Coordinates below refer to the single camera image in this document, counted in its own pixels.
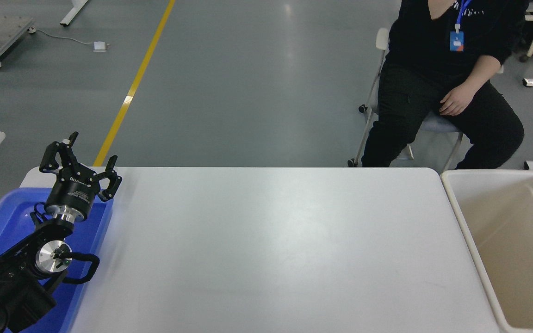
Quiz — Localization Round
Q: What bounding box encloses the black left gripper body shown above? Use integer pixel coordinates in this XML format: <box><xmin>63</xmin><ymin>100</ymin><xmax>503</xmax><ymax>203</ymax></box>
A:
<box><xmin>43</xmin><ymin>167</ymin><xmax>99</xmax><ymax>216</ymax></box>

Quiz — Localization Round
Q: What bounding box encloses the person's left hand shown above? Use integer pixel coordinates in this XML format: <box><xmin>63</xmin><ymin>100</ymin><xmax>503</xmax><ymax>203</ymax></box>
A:
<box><xmin>439</xmin><ymin>82</ymin><xmax>474</xmax><ymax>116</ymax></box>

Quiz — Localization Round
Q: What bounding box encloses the blue plastic tray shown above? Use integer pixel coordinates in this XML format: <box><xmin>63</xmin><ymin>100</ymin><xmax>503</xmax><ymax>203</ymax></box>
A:
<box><xmin>0</xmin><ymin>187</ymin><xmax>114</xmax><ymax>333</ymax></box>

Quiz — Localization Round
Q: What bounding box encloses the large pale plastic bin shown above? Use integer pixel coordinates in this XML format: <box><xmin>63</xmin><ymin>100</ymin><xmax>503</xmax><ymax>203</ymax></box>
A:
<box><xmin>440</xmin><ymin>169</ymin><xmax>533</xmax><ymax>333</ymax></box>

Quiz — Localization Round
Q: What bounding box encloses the gray office chair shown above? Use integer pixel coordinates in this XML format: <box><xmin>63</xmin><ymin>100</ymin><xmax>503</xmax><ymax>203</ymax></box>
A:
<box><xmin>347</xmin><ymin>27</ymin><xmax>503</xmax><ymax>168</ymax></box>

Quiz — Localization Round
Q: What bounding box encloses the gray wheeled platform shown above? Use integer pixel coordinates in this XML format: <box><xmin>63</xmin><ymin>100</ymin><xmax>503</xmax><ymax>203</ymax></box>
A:
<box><xmin>0</xmin><ymin>15</ymin><xmax>36</xmax><ymax>70</ymax></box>

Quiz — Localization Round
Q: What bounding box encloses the yellow floor tape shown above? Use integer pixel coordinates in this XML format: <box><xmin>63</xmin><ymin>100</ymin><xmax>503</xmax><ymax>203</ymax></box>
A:
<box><xmin>92</xmin><ymin>0</ymin><xmax>177</xmax><ymax>167</ymax></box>

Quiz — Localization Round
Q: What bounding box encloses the white floor cable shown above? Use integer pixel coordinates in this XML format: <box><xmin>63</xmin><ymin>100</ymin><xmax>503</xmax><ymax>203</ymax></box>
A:
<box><xmin>30</xmin><ymin>28</ymin><xmax>95</xmax><ymax>47</ymax></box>

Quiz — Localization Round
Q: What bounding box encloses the blue lanyard badge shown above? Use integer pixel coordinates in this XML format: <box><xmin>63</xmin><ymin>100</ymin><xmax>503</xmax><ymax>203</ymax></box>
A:
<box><xmin>450</xmin><ymin>0</ymin><xmax>473</xmax><ymax>52</ymax></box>

